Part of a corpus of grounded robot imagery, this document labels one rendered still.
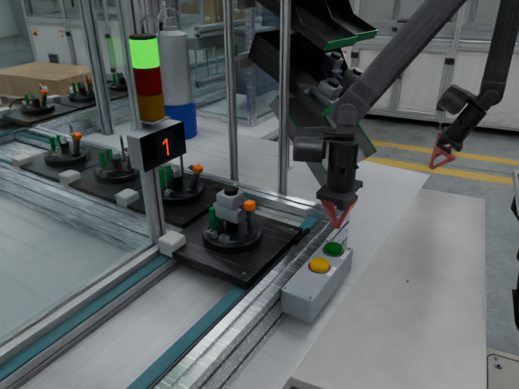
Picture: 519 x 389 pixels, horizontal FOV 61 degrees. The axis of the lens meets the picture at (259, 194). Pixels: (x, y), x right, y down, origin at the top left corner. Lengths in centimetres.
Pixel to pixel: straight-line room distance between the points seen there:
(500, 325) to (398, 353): 156
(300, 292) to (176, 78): 123
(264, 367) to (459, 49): 430
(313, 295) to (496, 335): 162
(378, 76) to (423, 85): 411
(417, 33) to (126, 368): 78
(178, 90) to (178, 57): 13
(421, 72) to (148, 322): 436
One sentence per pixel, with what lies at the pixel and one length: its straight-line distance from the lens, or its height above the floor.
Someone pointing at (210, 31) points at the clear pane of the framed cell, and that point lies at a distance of 213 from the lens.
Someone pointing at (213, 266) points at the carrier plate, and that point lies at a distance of 93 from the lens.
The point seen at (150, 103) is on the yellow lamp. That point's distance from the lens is 87.
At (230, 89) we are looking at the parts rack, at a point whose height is 123.
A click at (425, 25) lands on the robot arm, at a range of 88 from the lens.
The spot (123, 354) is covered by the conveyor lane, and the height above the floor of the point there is 92.
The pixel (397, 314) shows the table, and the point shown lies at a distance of 102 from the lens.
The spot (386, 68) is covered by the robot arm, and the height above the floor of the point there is 136.
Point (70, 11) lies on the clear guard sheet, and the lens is 82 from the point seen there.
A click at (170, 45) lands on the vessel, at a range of 186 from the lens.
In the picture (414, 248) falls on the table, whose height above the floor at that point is 86.
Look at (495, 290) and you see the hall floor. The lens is 268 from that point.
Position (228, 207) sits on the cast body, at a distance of 95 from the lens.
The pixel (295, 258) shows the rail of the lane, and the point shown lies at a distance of 98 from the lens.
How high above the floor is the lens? 152
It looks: 27 degrees down
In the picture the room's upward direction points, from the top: straight up
